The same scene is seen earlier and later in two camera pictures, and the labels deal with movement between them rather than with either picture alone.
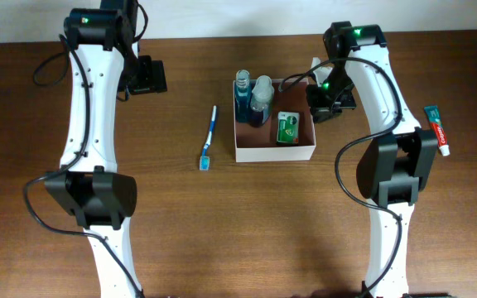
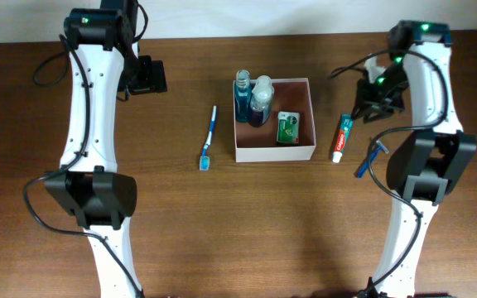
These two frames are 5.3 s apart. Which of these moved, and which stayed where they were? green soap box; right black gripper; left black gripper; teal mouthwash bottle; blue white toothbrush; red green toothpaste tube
Moved: red green toothpaste tube; right black gripper
Stayed: teal mouthwash bottle; green soap box; left black gripper; blue white toothbrush
